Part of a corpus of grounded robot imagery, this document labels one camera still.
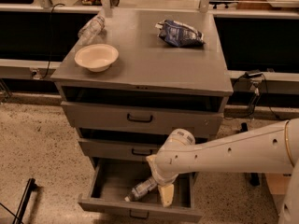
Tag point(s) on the grey drawer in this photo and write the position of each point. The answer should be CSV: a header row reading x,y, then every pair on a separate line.
x,y
140,111
114,179
104,144

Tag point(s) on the grey middle drawer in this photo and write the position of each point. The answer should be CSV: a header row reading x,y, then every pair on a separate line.
x,y
104,144

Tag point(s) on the grey drawer cabinet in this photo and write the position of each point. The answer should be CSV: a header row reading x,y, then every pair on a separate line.
x,y
147,63

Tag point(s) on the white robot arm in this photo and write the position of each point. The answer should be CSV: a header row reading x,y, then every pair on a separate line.
x,y
272,149

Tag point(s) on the black power adapter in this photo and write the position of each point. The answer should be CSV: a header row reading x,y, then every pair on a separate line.
x,y
252,73

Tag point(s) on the blue chip bag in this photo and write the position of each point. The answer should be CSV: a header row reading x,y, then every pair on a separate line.
x,y
179,34

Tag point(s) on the blue label plastic bottle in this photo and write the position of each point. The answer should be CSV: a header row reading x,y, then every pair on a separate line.
x,y
141,189

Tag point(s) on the cardboard box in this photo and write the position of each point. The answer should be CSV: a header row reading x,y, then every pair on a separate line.
x,y
278,183

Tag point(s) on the grey top drawer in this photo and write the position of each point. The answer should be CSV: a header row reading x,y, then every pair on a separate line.
x,y
140,111

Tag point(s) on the black floor bar left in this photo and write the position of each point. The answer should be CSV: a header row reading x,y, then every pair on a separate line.
x,y
30,187

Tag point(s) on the white bowl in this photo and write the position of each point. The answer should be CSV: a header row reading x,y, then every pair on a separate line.
x,y
97,57

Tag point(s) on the grey bottom drawer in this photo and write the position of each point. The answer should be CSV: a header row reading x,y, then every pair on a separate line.
x,y
114,179

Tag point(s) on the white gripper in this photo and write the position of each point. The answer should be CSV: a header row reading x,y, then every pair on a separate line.
x,y
163,177

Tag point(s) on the clear crumpled plastic bottle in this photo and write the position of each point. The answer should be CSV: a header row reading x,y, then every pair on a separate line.
x,y
91,29

